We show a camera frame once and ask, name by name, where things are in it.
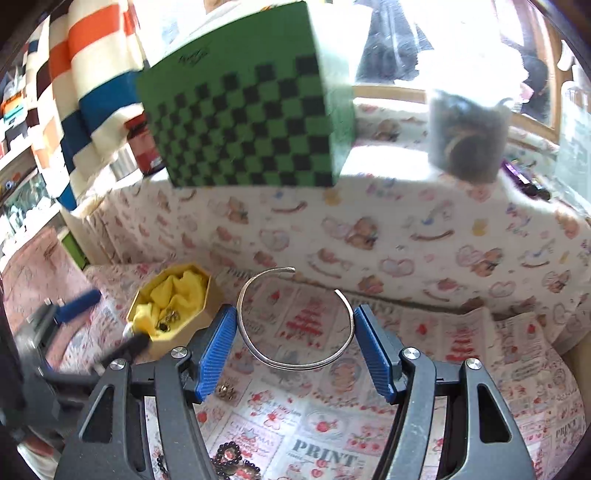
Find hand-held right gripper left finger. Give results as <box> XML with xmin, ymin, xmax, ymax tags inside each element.
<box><xmin>54</xmin><ymin>304</ymin><xmax>238</xmax><ymax>480</ymax></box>

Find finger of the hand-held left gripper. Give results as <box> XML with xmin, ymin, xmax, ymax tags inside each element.
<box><xmin>59</xmin><ymin>290</ymin><xmax>101</xmax><ymax>325</ymax></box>
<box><xmin>95</xmin><ymin>330</ymin><xmax>151</xmax><ymax>371</ymax></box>

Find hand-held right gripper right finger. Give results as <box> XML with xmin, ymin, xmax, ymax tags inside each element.
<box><xmin>353</xmin><ymin>304</ymin><xmax>539</xmax><ymax>480</ymax></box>

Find gold octagonal box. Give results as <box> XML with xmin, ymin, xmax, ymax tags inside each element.
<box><xmin>126</xmin><ymin>263</ymin><xmax>219</xmax><ymax>361</ymax></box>

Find silver bangle bracelet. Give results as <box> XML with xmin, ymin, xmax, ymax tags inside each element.
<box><xmin>236</xmin><ymin>267</ymin><xmax>356</xmax><ymax>370</ymax></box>

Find black beaded bracelet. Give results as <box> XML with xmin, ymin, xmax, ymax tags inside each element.
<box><xmin>203</xmin><ymin>440</ymin><xmax>264</xmax><ymax>480</ymax></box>

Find small metal earrings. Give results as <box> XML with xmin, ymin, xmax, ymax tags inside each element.
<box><xmin>156</xmin><ymin>308</ymin><xmax>182</xmax><ymax>331</ymax></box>

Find pink printed bag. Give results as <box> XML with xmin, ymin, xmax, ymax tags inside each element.
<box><xmin>0</xmin><ymin>226</ymin><xmax>88</xmax><ymax>370</ymax></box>

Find yellow cloth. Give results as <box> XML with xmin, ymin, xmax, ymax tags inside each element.
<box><xmin>137</xmin><ymin>270</ymin><xmax>208</xmax><ymax>335</ymax></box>

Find christmas print tablecloth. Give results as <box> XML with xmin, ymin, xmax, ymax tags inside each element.
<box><xmin>88</xmin><ymin>265</ymin><xmax>583</xmax><ymax>480</ymax></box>

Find bear print cloth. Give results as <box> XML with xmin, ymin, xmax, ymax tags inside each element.
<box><xmin>83</xmin><ymin>102</ymin><xmax>591</xmax><ymax>352</ymax></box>

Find dark red bottle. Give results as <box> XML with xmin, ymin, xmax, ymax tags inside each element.
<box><xmin>127</xmin><ymin>115</ymin><xmax>168</xmax><ymax>176</ymax></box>

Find shelf of assorted boxes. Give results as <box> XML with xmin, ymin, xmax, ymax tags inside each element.
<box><xmin>0</xmin><ymin>46</ymin><xmax>63</xmax><ymax>259</ymax></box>

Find green checkered box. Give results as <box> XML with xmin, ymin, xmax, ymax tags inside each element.
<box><xmin>135</xmin><ymin>0</ymin><xmax>356</xmax><ymax>189</ymax></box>

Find purple pen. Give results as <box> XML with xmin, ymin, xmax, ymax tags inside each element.
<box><xmin>502</xmin><ymin>159</ymin><xmax>551</xmax><ymax>200</ymax></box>

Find clear plastic container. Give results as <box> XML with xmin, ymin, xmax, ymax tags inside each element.
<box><xmin>427</xmin><ymin>89</ymin><xmax>511</xmax><ymax>182</ymax></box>

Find striped curtain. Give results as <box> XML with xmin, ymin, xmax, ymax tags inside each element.
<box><xmin>25</xmin><ymin>0</ymin><xmax>153</xmax><ymax>213</ymax></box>

